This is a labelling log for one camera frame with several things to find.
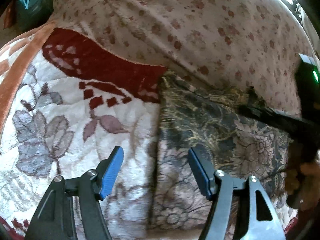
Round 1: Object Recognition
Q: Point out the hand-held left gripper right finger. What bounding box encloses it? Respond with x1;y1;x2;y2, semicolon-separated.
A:
188;147;287;240

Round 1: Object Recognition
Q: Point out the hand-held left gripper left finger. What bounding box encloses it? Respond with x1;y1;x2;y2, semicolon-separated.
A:
25;145;124;240

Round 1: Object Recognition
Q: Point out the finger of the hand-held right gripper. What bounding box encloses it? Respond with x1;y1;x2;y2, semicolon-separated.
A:
237;104;308;136

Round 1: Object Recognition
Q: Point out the dark floral patterned garment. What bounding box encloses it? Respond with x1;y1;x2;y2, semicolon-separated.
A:
146;71;300;230

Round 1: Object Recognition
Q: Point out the person's right hand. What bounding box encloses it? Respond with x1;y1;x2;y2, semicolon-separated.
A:
285;159;320;211

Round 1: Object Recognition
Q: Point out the white and red fleece blanket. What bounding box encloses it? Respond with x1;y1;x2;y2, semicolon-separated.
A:
0;20;168;240

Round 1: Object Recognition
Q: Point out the beige floral bedsheet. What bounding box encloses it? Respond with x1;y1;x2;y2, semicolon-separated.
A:
49;0;316;117

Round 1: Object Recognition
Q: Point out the teal box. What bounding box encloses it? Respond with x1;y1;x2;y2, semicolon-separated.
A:
16;0;54;32

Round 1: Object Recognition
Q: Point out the orange cloth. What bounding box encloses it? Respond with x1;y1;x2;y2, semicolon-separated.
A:
4;5;18;29

